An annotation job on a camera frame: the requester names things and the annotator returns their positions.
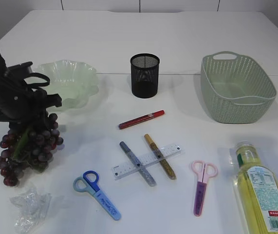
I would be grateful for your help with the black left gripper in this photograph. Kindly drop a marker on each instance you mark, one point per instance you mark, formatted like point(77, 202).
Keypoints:
point(24, 98)

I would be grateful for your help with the purple artificial grape bunch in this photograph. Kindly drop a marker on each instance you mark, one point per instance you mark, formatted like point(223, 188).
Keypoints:
point(29, 146)

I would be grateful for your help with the clear plastic sheet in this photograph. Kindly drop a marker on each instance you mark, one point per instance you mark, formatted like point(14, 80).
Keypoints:
point(33, 208)

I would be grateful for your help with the pink purple safety scissors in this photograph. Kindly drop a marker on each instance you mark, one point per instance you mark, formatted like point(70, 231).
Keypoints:
point(204, 171)

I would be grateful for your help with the yellow drink bottle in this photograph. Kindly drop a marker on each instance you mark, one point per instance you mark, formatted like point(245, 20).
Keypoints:
point(256, 190)

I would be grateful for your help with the pale green wavy plate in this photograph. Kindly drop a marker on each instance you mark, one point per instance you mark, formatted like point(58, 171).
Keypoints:
point(74, 81)

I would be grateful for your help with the clear plastic ruler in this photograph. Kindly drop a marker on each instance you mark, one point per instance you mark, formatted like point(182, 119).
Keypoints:
point(127, 168)

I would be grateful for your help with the black mesh pen holder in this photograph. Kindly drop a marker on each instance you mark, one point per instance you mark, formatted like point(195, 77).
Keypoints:
point(144, 75)

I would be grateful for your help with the red marker pen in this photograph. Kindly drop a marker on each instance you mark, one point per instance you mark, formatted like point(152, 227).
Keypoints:
point(141, 119)

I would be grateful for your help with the gold glitter pen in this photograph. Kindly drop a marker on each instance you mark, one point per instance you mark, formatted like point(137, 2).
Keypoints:
point(163, 162)

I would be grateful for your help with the silver glitter pen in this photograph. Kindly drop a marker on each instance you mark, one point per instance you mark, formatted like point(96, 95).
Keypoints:
point(136, 162)

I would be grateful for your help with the green woven plastic basket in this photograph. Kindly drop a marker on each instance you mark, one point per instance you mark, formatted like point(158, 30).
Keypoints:
point(235, 88)

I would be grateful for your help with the blue safety scissors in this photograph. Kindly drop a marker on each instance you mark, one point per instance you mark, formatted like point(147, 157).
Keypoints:
point(83, 184)

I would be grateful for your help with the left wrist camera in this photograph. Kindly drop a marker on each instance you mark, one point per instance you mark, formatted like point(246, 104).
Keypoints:
point(19, 71)

